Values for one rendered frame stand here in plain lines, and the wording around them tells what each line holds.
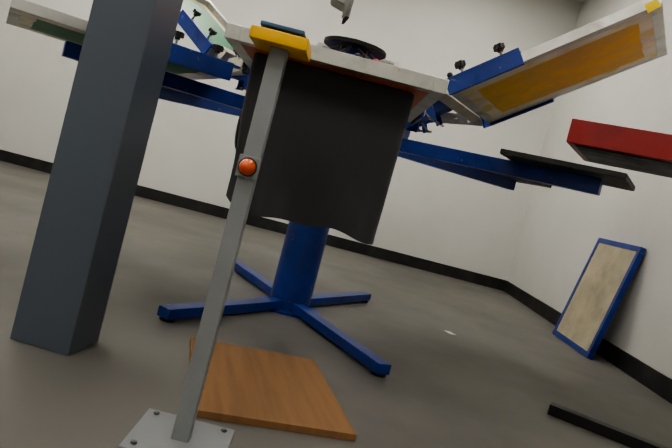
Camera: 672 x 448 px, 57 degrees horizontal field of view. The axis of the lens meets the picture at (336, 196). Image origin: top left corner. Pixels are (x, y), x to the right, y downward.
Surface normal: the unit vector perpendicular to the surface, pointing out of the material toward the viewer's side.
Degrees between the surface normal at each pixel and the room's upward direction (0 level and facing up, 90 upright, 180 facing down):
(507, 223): 90
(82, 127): 90
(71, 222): 90
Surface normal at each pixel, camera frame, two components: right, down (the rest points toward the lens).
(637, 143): -0.49, -0.11
